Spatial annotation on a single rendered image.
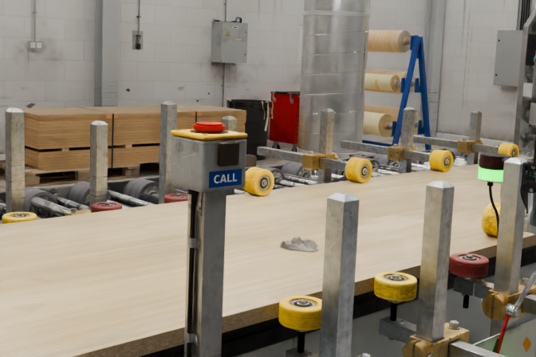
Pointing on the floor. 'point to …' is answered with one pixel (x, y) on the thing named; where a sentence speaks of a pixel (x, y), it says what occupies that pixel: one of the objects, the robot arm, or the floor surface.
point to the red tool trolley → (285, 119)
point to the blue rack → (408, 94)
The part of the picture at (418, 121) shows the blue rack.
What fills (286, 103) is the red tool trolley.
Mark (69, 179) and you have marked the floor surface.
